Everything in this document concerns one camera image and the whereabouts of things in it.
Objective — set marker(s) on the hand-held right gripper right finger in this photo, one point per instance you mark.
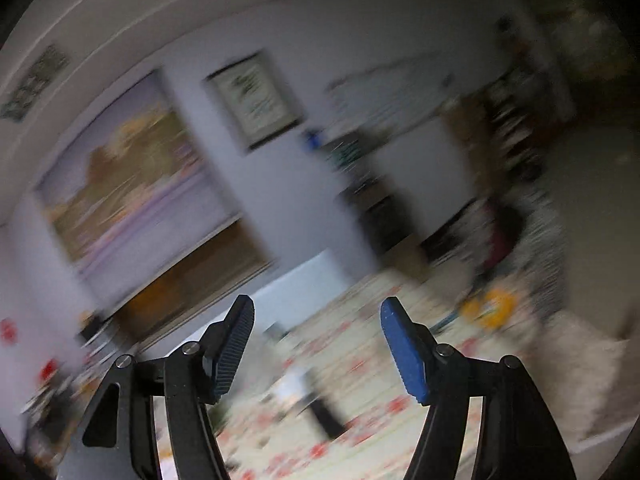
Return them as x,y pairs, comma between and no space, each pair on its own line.
405,355

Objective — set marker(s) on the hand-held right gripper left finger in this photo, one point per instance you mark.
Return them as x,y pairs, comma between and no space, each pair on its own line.
232,350

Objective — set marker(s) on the patterned tablecloth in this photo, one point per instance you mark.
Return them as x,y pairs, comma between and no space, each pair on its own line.
350,315

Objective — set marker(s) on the white flat panel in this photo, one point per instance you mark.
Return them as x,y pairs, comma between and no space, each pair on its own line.
300,285

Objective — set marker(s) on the dark shelf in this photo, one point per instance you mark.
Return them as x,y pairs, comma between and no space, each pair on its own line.
370,195

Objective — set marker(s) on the white fluffy cloth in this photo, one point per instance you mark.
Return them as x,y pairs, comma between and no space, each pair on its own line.
585,375

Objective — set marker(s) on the large wall poster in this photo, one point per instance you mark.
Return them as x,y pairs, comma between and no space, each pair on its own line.
130,185

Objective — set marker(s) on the red paper wall decoration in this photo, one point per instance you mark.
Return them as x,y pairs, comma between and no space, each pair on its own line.
7,332

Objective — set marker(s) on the framed wall picture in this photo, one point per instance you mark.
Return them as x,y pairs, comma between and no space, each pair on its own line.
255,100

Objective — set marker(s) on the white wall board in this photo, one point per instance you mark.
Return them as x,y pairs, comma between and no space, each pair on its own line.
390,95

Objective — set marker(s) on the small dark wall picture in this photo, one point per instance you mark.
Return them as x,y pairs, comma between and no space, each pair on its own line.
35,82

